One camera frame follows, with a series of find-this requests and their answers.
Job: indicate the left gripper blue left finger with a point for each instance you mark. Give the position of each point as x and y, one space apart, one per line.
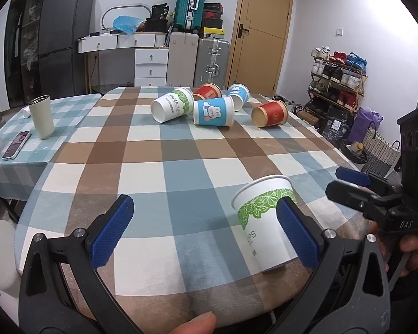
46 304

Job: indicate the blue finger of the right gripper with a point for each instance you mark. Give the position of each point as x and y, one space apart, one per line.
373 207
376 184

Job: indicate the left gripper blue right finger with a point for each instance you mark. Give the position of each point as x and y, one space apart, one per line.
348 290

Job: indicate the white green leaf paper cup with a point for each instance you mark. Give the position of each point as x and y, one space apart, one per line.
255 205

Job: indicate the right red paper cup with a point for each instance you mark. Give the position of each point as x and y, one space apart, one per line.
270 114

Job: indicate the red paper cup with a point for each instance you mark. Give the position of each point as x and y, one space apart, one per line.
270 114
207 91

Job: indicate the far blue paper cup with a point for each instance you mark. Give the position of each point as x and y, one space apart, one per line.
239 94

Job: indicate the blue bunny paper cup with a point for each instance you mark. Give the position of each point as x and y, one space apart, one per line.
218 112

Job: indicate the far red paper cup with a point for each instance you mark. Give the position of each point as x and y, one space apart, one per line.
207 91

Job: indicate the lying white green paper cup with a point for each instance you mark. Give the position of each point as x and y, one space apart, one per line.
179 102

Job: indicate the right hand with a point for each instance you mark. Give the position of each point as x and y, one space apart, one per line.
409 243

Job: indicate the left hand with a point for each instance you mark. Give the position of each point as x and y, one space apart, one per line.
202 324

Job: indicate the woven basket bag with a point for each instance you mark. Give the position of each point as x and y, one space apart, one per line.
381 155

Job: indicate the black paper bag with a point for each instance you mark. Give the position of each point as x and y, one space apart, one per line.
337 126

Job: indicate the purple bag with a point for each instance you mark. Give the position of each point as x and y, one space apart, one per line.
365 119

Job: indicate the shoe rack with shoes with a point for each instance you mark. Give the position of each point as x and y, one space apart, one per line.
337 81

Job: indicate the checked tablecloth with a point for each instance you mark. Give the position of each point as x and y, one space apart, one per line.
184 251

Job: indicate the smartphone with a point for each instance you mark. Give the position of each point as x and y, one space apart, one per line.
15 146

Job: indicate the wooden door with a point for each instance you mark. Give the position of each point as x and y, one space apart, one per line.
259 40

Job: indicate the silver suitcase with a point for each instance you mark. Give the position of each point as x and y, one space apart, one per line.
211 62

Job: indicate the cream tumbler mug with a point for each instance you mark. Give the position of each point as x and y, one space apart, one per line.
41 114

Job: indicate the stacked shoe boxes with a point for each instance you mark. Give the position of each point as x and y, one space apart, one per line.
212 21

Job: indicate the beige suitcase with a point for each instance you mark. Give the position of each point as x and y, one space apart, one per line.
183 49

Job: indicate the white drawer desk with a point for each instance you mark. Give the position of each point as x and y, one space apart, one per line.
139 59

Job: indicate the teal suitcase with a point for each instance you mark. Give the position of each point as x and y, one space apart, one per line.
188 14

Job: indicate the black handbag on desk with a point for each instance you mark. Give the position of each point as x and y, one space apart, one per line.
157 23

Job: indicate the black refrigerator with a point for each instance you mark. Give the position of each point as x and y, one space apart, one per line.
61 66

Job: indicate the black glass cabinet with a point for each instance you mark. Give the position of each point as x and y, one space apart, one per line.
21 59

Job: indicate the blue plastic bag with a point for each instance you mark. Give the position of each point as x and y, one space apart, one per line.
127 24

